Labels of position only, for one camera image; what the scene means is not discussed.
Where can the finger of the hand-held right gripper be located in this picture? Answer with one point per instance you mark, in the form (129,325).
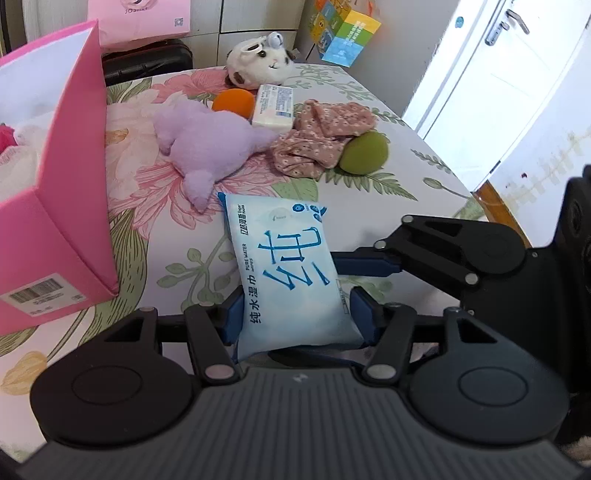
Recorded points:
(369,266)

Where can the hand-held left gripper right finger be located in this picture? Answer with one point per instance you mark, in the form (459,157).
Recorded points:
(364,316)

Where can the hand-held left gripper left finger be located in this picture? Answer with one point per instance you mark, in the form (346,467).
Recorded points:
(231,321)

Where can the blue wet wipes pack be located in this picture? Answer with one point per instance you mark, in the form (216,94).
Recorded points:
(286,272)

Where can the pink floral cloth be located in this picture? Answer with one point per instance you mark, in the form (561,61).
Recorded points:
(318,138)

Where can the pink cardboard box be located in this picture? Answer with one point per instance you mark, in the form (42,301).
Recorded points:
(69,184)

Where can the white cat plush with bell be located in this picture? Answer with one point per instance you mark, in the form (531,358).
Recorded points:
(263,62)

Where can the green foam ball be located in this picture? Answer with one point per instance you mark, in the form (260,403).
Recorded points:
(367,154)

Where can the purple plush toy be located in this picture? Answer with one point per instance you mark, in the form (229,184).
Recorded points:
(203,143)

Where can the white tissue packet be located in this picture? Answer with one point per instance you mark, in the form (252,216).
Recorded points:
(272,108)

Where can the white door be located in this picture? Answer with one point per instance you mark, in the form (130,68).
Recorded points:
(461,92)

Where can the orange foam ball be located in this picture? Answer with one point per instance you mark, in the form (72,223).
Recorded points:
(233,102)

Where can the colourful printed carton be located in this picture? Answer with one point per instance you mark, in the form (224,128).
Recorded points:
(351,37)

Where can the white fluffy cloth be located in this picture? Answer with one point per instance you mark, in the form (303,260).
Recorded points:
(18,170)

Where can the black suitcase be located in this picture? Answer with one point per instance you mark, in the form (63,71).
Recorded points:
(147,60)

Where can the pink paper bag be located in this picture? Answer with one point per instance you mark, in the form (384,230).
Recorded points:
(138,23)

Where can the wooden bed frame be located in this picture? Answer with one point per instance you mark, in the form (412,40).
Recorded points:
(491,203)

